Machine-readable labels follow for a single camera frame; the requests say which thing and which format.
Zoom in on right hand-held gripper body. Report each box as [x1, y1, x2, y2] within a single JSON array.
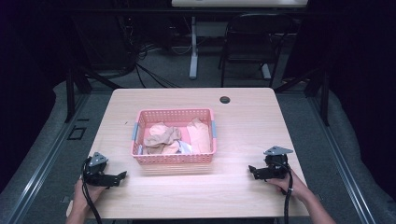
[[262, 146, 294, 180]]

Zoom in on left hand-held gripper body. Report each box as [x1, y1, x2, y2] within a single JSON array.
[[81, 151, 115, 188]]

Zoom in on person's left hand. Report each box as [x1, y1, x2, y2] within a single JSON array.
[[72, 177, 107, 213]]

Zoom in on person's right hand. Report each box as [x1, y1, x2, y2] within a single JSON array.
[[266, 170, 310, 203]]

